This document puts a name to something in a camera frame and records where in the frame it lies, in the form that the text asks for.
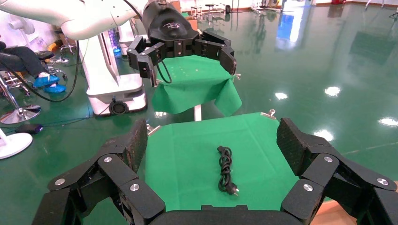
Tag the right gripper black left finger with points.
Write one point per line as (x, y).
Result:
(118, 174)

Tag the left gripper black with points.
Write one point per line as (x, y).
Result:
(169, 28)

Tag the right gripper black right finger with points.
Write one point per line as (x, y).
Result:
(320, 170)

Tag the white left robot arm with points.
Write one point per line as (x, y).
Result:
(77, 18)

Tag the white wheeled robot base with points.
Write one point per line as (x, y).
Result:
(118, 93)

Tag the open brown cardboard box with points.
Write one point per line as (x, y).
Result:
(326, 216)

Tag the red box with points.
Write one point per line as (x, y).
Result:
(338, 1)

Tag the small green tablecloth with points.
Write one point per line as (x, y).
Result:
(192, 87)

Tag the silver metal cloth clip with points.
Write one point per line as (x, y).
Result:
(154, 129)
(237, 76)
(269, 114)
(158, 82)

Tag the distant black stools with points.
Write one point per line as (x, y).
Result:
(209, 6)

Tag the white square table leg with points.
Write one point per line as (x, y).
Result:
(197, 113)

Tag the large green tablecloth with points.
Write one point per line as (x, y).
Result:
(186, 161)

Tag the black power adapter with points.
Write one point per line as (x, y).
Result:
(29, 129)

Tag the white fan stand base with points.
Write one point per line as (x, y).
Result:
(14, 144)

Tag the chrome legged stool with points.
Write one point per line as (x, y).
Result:
(68, 46)

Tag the chrome stool base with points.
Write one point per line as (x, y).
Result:
(20, 115)

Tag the black round stool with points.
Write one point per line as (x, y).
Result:
(46, 55)

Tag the seated person dark clothes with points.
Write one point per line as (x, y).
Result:
(25, 60)

